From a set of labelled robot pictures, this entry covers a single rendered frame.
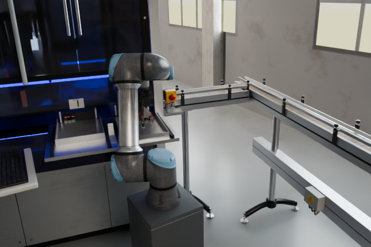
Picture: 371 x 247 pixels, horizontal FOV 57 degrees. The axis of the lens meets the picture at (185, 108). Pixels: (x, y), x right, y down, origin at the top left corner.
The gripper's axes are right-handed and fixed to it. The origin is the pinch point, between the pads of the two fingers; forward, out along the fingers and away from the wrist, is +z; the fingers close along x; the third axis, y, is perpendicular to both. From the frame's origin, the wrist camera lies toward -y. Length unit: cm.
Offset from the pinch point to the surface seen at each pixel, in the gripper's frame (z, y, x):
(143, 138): 3.8, -2.6, -19.3
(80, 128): 5.2, -34.9, 11.3
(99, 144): 5.4, -26.1, -15.1
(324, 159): 94, 191, 65
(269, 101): 1, 88, 4
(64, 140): 3.3, -43.4, -8.1
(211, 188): 93, 65, 53
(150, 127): 5.2, 5.1, -1.1
